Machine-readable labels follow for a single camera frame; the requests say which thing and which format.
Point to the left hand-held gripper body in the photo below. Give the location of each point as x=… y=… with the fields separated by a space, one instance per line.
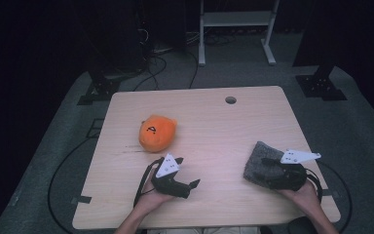
x=168 y=186

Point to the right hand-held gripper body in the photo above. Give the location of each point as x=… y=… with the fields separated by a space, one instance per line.
x=292 y=177

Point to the orange plush toy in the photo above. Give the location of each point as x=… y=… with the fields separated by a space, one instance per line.
x=157 y=136

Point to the white metal stand frame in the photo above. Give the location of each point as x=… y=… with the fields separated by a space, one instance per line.
x=237 y=19

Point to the black stand base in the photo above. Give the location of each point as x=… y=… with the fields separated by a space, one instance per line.
x=102 y=89
x=318 y=87

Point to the grey fluffy cloth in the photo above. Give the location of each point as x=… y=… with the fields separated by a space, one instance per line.
x=256 y=170

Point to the person's right hand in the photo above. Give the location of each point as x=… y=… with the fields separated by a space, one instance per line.
x=305 y=198

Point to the person's left hand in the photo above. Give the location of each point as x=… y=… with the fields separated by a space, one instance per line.
x=152 y=198

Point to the black equipment tower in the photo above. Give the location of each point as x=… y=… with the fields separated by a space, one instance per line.
x=168 y=26

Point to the black tape strip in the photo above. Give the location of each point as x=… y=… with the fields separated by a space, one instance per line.
x=331 y=193
x=82 y=199

